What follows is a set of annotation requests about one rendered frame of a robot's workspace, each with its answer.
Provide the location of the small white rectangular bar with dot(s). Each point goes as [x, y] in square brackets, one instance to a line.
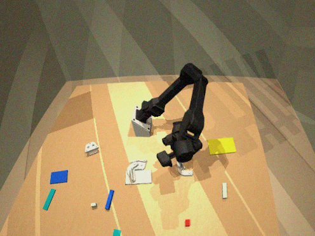
[224, 191]

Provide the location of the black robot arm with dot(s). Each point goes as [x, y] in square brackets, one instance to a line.
[193, 120]

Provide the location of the teal square block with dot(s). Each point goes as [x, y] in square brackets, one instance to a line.
[116, 232]

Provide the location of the teal flat bar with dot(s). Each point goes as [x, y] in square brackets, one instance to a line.
[49, 199]

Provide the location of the blue rectangular bar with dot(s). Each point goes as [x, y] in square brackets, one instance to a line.
[109, 199]

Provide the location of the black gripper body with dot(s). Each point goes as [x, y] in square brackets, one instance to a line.
[165, 159]

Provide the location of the blue flat plate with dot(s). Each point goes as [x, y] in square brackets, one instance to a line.
[59, 177]

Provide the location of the yellow flat plate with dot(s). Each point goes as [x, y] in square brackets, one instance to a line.
[221, 146]

